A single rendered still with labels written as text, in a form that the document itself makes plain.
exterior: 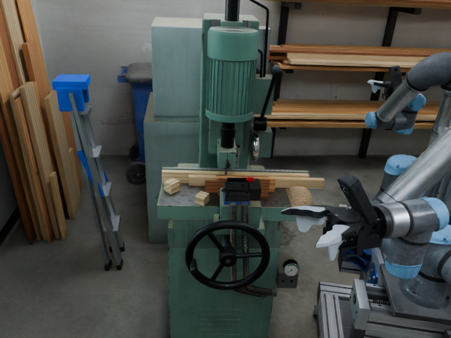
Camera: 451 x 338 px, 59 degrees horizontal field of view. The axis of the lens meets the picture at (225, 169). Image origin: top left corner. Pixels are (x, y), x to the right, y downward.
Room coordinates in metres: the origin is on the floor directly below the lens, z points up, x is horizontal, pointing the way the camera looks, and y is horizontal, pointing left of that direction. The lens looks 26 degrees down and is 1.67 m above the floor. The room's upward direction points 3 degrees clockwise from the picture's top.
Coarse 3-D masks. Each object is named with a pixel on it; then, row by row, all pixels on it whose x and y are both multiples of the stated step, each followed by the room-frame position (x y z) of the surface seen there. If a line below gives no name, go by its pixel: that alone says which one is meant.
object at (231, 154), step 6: (234, 144) 1.45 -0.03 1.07; (222, 150) 1.39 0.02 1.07; (228, 150) 1.39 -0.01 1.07; (234, 150) 1.39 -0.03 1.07; (222, 156) 1.37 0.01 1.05; (228, 156) 1.38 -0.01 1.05; (234, 156) 1.38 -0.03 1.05; (222, 162) 1.37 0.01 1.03; (234, 162) 1.38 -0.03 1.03; (234, 168) 1.38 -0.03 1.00
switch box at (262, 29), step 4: (260, 28) 1.71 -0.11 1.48; (264, 28) 1.72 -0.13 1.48; (268, 28) 1.73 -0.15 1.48; (260, 32) 1.70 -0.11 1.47; (264, 32) 1.70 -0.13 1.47; (268, 32) 1.70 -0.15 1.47; (260, 36) 1.70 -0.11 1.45; (264, 36) 1.70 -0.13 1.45; (268, 36) 1.70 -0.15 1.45; (260, 40) 1.70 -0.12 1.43; (264, 40) 1.70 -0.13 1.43; (268, 40) 1.70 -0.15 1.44; (260, 44) 1.70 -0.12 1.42; (264, 44) 1.70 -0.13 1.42; (268, 44) 1.70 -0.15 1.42; (260, 48) 1.70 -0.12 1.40; (268, 48) 1.71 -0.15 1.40; (268, 52) 1.71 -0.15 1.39; (256, 64) 1.70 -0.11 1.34
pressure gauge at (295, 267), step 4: (288, 260) 1.23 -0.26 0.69; (292, 260) 1.23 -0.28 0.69; (284, 264) 1.23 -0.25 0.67; (288, 264) 1.21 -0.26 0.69; (292, 264) 1.21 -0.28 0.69; (296, 264) 1.21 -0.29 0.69; (284, 268) 1.21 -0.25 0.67; (288, 268) 1.21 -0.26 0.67; (292, 268) 1.21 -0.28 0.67; (296, 268) 1.22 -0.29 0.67; (284, 272) 1.21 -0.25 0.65; (292, 272) 1.21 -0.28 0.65; (296, 272) 1.22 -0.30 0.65
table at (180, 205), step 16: (160, 192) 1.34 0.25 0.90; (176, 192) 1.34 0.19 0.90; (192, 192) 1.35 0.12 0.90; (208, 192) 1.36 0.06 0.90; (272, 192) 1.38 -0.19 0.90; (160, 208) 1.24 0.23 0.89; (176, 208) 1.25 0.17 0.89; (192, 208) 1.25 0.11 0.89; (208, 208) 1.26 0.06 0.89; (272, 208) 1.27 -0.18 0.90
